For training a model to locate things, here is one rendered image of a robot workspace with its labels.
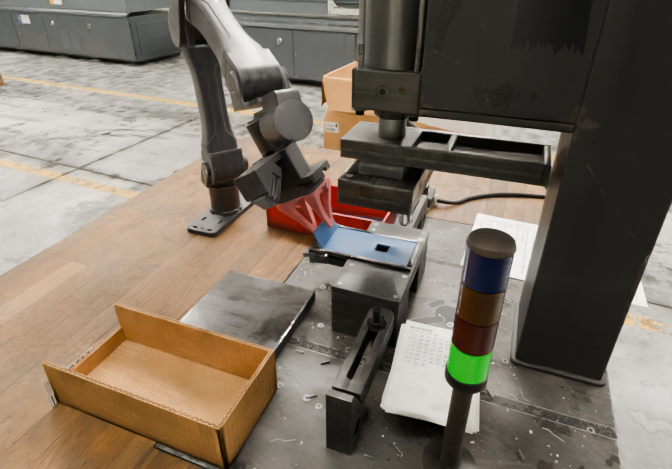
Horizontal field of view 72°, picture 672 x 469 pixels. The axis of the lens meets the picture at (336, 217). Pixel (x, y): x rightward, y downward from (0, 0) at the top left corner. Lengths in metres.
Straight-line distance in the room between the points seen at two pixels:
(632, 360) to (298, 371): 1.75
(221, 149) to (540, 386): 0.68
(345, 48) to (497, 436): 5.15
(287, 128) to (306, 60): 5.17
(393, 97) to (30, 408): 0.59
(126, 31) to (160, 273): 6.71
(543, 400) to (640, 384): 1.49
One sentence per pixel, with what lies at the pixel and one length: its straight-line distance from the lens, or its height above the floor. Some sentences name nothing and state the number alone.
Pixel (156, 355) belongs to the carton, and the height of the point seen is 0.90.
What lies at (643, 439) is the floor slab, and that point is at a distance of 1.98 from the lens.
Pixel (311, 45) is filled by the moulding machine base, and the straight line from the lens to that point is 5.74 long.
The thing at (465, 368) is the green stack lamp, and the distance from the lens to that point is 0.46.
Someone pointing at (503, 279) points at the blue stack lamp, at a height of 1.17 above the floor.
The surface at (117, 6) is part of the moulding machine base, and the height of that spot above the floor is 0.79.
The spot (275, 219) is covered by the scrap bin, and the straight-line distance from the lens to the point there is 0.96.
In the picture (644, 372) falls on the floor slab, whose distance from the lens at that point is 2.22.
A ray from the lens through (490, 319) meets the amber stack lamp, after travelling 0.42.
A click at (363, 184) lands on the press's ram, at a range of 0.60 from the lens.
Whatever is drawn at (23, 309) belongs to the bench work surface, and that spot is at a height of 0.90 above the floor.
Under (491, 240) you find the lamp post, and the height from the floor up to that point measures 1.20.
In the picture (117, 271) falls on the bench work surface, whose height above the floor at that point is 0.90.
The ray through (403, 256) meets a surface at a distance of 0.73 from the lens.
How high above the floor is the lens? 1.39
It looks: 29 degrees down
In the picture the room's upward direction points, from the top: straight up
